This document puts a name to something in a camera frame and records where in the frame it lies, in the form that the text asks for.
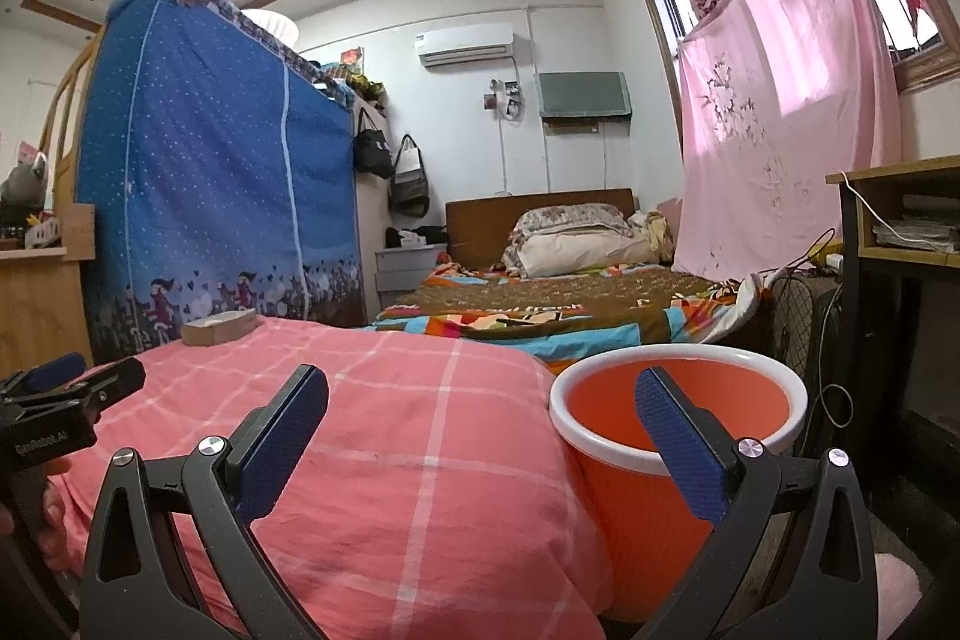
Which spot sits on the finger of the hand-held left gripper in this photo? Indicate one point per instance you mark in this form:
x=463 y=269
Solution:
x=49 y=370
x=112 y=379

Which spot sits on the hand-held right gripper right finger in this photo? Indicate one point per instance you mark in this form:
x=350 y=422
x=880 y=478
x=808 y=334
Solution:
x=679 y=445

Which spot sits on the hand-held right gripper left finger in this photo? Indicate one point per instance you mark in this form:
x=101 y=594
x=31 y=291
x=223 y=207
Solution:
x=285 y=437

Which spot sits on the orange bucket with white rim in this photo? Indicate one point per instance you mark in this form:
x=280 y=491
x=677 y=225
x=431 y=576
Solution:
x=622 y=400

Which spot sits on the person's left hand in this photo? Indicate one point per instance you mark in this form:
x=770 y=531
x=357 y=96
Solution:
x=56 y=527

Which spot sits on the light wooden cabinet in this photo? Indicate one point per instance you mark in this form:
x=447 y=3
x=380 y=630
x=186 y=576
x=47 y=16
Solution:
x=37 y=302

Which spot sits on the brown tissue pack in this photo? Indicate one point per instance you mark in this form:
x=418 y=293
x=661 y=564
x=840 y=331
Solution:
x=221 y=326

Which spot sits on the pink plaid blanket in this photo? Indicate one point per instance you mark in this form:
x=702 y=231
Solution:
x=412 y=460

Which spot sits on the small white yellow toy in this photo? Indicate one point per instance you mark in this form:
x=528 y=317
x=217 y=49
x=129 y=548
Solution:
x=45 y=231

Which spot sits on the colourful patterned quilt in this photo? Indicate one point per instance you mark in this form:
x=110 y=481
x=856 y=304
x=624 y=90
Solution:
x=540 y=295

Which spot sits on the grey nightstand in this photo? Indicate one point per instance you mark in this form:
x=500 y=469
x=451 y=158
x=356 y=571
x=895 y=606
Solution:
x=405 y=269

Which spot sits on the yellowish cloth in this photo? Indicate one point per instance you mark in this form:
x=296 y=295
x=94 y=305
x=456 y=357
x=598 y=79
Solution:
x=656 y=235

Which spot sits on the beige pillow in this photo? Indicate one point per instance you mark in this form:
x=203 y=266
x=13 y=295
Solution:
x=577 y=254

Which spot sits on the yellow power strip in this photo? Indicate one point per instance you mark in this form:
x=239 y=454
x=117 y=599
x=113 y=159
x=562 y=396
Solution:
x=829 y=261

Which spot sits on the white cabinet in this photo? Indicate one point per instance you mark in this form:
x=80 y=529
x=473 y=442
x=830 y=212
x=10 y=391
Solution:
x=367 y=212

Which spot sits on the blue fabric wardrobe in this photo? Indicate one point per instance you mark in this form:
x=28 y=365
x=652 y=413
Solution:
x=210 y=160

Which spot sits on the black cloth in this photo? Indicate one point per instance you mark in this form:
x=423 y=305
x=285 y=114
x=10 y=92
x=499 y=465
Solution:
x=427 y=233

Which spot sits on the floral pillow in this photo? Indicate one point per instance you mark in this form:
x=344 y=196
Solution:
x=570 y=218

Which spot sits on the grey tote bag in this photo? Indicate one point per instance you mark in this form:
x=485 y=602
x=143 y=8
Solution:
x=409 y=186

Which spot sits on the brown wooden headboard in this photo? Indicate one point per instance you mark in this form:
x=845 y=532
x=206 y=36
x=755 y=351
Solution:
x=480 y=227

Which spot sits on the black hanging bag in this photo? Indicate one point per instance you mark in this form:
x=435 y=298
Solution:
x=373 y=153

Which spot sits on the pink embroidered hanging sheet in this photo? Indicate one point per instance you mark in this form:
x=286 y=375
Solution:
x=780 y=145

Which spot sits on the stack of papers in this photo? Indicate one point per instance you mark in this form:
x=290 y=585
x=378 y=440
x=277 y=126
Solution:
x=915 y=231

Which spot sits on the wooden desk with shelf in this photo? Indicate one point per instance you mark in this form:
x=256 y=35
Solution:
x=900 y=171

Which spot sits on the clutter on cabinet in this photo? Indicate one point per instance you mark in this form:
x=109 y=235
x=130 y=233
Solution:
x=360 y=84

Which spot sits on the red picture box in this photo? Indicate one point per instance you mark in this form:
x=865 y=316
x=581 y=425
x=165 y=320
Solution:
x=352 y=59

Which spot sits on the white round basin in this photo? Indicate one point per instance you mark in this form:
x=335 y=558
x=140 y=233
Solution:
x=274 y=27

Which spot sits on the white air conditioner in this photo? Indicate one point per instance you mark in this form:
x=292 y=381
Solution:
x=465 y=44

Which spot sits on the wooden bed frame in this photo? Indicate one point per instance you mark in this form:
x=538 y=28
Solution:
x=60 y=108

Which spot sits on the green covered wall box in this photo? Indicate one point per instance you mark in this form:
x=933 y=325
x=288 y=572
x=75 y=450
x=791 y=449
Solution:
x=581 y=94

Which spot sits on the wall socket cluster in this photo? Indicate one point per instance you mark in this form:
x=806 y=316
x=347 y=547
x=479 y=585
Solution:
x=504 y=100

